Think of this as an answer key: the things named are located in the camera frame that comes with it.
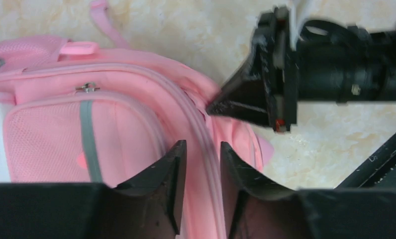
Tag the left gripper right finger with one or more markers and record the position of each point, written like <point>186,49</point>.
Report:
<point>256,207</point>

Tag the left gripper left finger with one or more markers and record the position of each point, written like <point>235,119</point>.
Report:
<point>147,206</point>

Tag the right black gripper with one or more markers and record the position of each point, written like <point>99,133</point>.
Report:
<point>330,63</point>

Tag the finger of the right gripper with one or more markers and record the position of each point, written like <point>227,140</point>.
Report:
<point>243,97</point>

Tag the pink student backpack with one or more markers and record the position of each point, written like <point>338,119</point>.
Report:
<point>73,112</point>

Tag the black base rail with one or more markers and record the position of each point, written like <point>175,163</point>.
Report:
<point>364,175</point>

